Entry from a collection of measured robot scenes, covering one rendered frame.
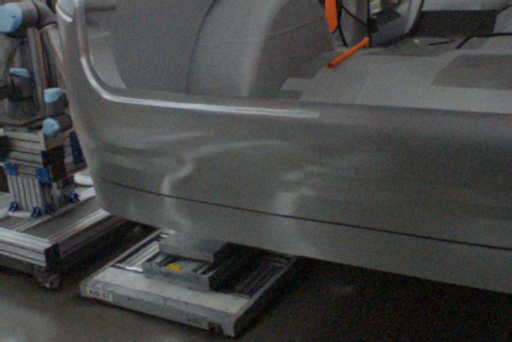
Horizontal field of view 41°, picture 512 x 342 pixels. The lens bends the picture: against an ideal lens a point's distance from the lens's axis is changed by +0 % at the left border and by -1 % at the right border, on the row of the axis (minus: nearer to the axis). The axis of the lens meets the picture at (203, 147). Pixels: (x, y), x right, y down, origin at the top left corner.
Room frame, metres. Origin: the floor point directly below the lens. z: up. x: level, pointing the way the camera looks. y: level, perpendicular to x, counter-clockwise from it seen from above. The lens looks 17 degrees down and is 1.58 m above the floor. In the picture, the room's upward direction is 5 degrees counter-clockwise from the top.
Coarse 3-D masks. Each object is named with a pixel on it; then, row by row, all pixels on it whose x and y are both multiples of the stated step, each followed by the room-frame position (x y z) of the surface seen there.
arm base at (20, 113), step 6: (30, 96) 3.20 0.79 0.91; (12, 102) 3.17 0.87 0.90; (18, 102) 3.16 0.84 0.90; (24, 102) 3.17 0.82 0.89; (30, 102) 3.19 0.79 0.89; (12, 108) 3.16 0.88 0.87; (18, 108) 3.16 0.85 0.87; (24, 108) 3.16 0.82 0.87; (30, 108) 3.17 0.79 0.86; (36, 108) 3.21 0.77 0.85; (12, 114) 3.16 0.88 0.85; (18, 114) 3.15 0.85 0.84; (24, 114) 3.15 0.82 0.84; (30, 114) 3.16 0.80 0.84; (36, 114) 3.19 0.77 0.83
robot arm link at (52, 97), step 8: (56, 88) 2.86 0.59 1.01; (48, 96) 2.82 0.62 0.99; (56, 96) 2.82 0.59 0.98; (64, 96) 2.86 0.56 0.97; (48, 104) 2.82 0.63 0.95; (56, 104) 2.82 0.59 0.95; (64, 104) 2.85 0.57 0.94; (48, 112) 2.82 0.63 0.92; (56, 112) 2.82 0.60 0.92; (64, 112) 2.85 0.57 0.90
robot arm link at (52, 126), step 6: (66, 114) 2.88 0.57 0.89; (48, 120) 2.80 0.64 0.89; (54, 120) 2.81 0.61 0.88; (60, 120) 2.82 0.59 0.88; (66, 120) 2.85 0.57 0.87; (48, 126) 2.80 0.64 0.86; (54, 126) 2.79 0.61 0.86; (60, 126) 2.81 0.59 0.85; (66, 126) 2.84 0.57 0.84; (48, 132) 2.80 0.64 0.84; (54, 132) 2.79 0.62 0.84; (60, 132) 2.82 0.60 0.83
